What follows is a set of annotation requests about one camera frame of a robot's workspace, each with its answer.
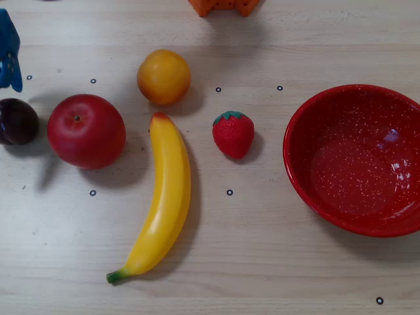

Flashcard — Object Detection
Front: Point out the red speckled enamel bowl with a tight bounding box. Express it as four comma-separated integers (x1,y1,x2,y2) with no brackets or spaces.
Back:
282,83,420,238

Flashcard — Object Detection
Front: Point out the dark purple toy plum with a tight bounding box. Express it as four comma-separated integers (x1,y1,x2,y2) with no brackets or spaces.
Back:
0,97,41,146

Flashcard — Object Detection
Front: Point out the yellow toy banana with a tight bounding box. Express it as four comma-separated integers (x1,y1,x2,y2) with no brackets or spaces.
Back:
106,111,192,285

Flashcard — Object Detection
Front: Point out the red toy apple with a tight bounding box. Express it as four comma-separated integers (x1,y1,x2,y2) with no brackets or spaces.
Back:
47,93,127,171

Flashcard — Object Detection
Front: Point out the orange yellow toy apricot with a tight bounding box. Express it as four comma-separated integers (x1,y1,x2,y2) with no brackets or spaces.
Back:
136,49,192,106

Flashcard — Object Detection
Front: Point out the blue gripper black motor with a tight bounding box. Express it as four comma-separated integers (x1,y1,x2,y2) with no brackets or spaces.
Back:
0,8,24,93

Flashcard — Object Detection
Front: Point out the red toy strawberry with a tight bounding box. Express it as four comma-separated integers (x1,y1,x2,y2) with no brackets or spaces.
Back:
211,110,256,160

